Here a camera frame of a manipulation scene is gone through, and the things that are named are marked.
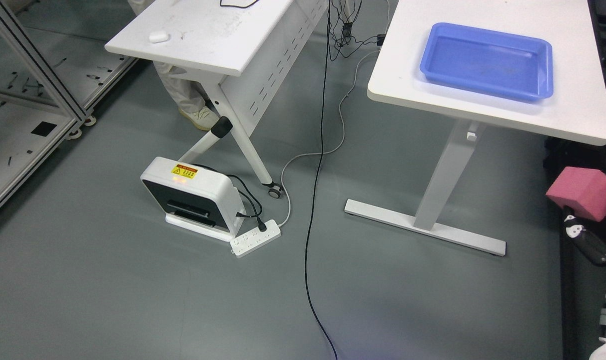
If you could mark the white folding table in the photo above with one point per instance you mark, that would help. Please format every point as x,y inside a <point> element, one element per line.
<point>240,51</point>

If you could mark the white power strip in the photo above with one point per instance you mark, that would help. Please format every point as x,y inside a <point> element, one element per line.
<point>254,239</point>

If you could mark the white charging dock unit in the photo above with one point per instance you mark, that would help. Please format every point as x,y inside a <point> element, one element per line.
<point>195,198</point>

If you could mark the white desk with T-leg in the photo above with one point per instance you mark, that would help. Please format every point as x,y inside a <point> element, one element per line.
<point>576,111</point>

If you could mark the blue plastic tray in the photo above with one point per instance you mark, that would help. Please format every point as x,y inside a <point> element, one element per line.
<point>491,62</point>

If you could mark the person's leg and shoe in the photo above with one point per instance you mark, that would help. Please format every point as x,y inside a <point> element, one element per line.
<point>190,97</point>

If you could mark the aluminium frame rack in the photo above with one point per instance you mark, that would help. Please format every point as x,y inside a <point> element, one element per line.
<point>54,71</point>

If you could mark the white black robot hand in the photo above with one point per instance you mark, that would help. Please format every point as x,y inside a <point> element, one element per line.
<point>585,240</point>

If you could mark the pink foam block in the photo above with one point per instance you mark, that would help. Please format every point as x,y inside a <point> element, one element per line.
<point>581,189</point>

